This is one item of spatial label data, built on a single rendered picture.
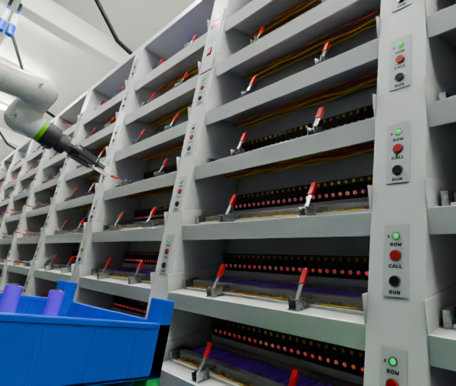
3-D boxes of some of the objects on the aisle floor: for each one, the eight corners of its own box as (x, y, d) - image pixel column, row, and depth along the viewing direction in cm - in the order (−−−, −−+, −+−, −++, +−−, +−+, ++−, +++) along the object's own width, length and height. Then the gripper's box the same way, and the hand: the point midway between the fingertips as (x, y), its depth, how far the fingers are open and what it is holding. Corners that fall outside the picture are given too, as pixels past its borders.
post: (44, 401, 141) (145, 42, 192) (37, 394, 147) (136, 49, 199) (91, 399, 153) (175, 62, 204) (83, 393, 160) (166, 68, 211)
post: (4, 360, 191) (93, 84, 243) (1, 356, 198) (88, 89, 250) (43, 361, 204) (119, 99, 255) (38, 358, 211) (114, 103, 262)
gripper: (46, 152, 142) (97, 183, 155) (58, 144, 131) (113, 178, 143) (56, 137, 145) (106, 168, 158) (69, 128, 134) (121, 162, 146)
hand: (102, 168), depth 149 cm, fingers open, 3 cm apart
